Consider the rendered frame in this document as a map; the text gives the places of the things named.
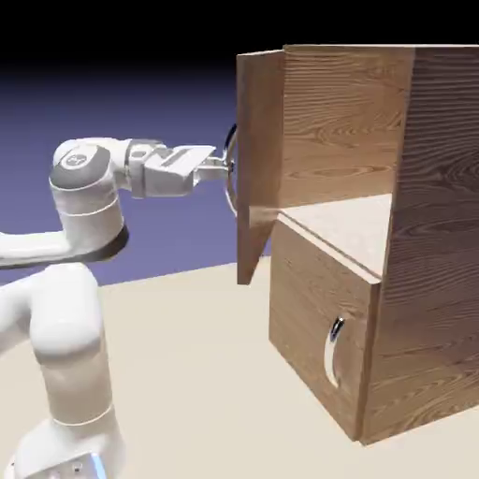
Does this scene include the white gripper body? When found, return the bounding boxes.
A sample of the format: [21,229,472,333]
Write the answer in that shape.
[142,144,217,197]

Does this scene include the curved metal door handle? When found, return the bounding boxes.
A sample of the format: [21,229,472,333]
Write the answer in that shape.
[224,123,239,217]
[324,316,345,389]

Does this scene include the wooden cabinet door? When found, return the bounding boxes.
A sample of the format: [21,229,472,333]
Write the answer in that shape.
[236,49,286,285]
[268,218,382,443]

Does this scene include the closed wooden cabinet door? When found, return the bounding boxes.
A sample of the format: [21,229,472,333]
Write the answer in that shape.
[268,218,382,443]

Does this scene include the light wood cabinet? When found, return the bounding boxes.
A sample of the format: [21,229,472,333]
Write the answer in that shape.
[268,43,479,446]

